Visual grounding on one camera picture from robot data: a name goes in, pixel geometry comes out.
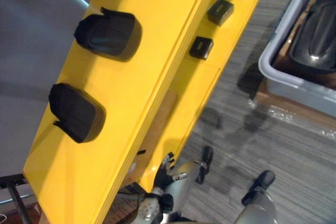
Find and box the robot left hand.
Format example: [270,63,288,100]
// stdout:
[154,151,176,191]

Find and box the yellow metal shelf unit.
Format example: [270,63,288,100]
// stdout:
[23,0,274,224]

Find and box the robot left leg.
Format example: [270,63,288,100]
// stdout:
[162,145,214,224]

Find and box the black plastic housing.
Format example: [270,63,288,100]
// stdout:
[48,82,107,144]
[73,6,143,62]
[288,1,336,76]

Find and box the small black square box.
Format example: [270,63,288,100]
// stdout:
[189,36,214,60]

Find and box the plastic-wrapped cardboard box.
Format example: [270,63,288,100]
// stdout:
[251,80,336,133]

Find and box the grey plastic bin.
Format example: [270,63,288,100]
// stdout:
[258,0,336,119]

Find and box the large black square box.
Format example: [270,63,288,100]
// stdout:
[206,0,235,27]

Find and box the black metal frame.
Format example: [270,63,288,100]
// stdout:
[0,173,36,224]

